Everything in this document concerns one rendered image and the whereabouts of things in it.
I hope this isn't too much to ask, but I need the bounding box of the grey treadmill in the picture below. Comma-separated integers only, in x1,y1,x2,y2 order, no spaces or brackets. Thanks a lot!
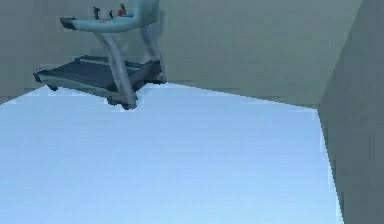
32,0,168,111

